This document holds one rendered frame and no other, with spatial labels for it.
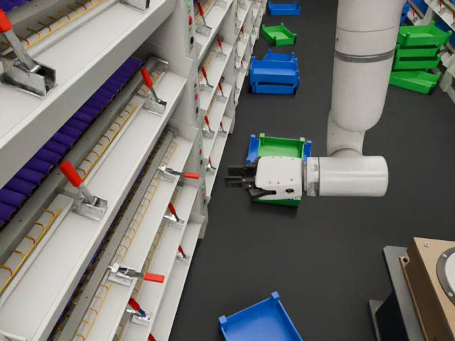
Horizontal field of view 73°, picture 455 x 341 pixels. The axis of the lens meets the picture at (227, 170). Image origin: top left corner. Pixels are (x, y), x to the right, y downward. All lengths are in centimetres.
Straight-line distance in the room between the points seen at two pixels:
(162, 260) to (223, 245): 41
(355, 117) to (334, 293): 75
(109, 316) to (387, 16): 63
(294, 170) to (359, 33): 29
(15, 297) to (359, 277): 106
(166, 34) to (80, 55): 36
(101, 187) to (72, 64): 19
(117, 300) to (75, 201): 22
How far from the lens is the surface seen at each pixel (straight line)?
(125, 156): 55
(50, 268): 45
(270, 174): 67
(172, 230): 91
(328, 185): 66
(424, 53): 256
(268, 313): 111
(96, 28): 49
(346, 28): 54
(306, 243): 127
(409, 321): 90
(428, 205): 160
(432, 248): 92
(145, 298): 82
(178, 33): 75
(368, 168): 67
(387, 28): 54
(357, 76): 55
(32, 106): 35
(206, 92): 110
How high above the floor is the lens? 103
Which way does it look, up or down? 43 degrees down
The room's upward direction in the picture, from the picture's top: straight up
